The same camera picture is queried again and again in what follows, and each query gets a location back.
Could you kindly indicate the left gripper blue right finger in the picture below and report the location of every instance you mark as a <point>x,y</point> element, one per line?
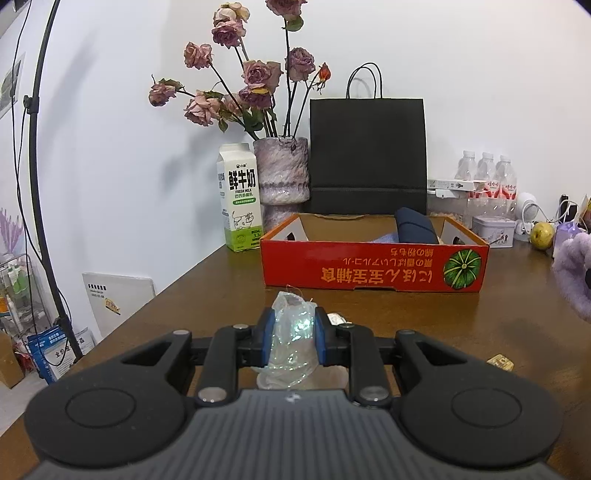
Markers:
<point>324,337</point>

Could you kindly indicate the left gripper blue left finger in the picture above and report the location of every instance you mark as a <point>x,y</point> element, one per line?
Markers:
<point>263,337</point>

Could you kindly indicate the iridescent plastic cup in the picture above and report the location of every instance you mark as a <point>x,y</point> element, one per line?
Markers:
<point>293,358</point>

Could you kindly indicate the navy blue pouch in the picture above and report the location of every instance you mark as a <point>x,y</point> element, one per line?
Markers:
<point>414,227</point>

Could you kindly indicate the small gold label box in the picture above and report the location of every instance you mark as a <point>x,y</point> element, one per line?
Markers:
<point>502,362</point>

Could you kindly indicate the lilac fluffy towel roll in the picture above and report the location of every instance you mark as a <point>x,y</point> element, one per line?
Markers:
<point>571,267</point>

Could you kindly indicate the white cloth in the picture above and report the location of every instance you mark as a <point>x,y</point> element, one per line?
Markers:
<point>336,319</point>

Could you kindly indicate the purple knit cloth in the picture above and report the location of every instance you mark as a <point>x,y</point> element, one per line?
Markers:
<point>389,238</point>

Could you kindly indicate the red cardboard pumpkin box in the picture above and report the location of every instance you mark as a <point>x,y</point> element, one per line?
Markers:
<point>349,253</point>

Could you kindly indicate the white green milk carton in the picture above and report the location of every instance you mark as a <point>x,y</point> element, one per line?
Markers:
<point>238,186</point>

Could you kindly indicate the pink marbled vase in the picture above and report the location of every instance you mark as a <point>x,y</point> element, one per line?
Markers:
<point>284,181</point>

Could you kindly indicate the black paper shopping bag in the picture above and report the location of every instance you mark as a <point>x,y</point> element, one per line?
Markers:
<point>368,155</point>

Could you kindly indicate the clear container with grains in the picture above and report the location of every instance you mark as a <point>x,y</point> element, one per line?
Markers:
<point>451,204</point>

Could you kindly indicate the white red flat carton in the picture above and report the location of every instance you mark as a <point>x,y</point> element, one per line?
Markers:
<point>456,185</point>

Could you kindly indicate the small printed tin box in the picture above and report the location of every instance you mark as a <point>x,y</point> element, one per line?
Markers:
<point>498,232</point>

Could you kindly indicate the left clear water bottle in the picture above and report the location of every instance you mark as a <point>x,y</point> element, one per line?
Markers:
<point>467,166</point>

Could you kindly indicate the clear water bottle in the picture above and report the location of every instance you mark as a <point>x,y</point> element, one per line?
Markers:
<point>467,166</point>
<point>505,180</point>
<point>484,175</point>

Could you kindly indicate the blue white package on floor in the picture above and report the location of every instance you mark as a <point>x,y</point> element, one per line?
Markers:
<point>52,353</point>

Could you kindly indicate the middle clear water bottle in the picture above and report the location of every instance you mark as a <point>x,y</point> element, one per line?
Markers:
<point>484,175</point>

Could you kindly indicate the dried pink rose bouquet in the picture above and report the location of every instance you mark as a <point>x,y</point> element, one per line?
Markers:
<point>271,99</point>

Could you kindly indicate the white small desk fan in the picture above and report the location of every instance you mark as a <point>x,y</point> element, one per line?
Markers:
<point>526,212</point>

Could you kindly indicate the right clear water bottle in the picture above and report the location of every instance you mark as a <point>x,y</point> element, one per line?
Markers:
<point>505,180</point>

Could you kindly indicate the yellow green apple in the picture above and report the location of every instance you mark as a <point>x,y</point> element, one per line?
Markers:
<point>542,236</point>

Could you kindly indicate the purple white gift bag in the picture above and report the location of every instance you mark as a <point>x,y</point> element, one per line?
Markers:
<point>565,231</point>

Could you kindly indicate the black light stand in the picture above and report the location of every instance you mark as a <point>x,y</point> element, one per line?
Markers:
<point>32,105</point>

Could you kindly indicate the white board against wall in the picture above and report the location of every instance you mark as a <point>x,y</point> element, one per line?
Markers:
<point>115,298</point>

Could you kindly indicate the wire storage rack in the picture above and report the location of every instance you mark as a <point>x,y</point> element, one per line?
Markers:
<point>22,310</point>

